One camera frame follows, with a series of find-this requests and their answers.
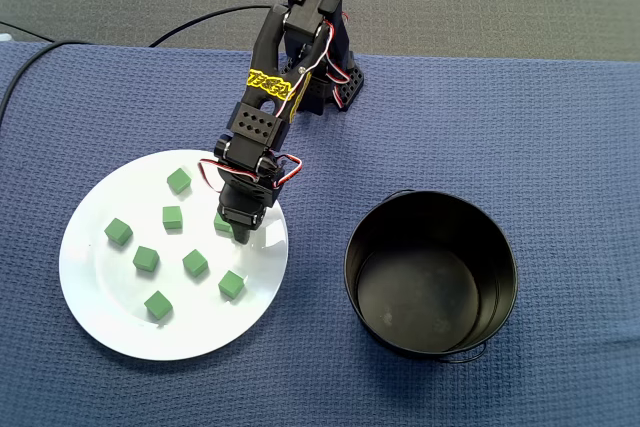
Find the black cable to robot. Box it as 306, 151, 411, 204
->
147, 4, 276, 49

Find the blue waffle table cloth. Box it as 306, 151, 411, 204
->
0, 40, 640, 427

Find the green cube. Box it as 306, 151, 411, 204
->
143, 290, 174, 321
132, 245, 161, 274
161, 205, 183, 232
213, 211, 235, 236
103, 217, 134, 248
181, 248, 209, 279
217, 269, 247, 300
166, 168, 193, 195

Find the black metal bucket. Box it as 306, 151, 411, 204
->
343, 189, 520, 366

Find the white round plate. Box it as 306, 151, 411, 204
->
58, 148, 290, 362

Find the thick black cable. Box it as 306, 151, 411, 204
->
0, 39, 89, 121

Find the thin black cable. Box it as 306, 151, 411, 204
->
0, 19, 54, 43

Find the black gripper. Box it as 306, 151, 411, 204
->
217, 176, 282, 247

